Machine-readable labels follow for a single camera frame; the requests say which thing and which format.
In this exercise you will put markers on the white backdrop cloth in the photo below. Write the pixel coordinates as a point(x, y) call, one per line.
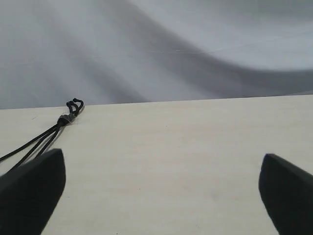
point(127, 51)

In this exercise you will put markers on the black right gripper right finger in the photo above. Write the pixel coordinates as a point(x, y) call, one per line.
point(287, 194)

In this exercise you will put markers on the clear tape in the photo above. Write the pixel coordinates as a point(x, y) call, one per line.
point(64, 120)

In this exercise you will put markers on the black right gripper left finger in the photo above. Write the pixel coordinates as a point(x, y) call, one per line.
point(30, 193)

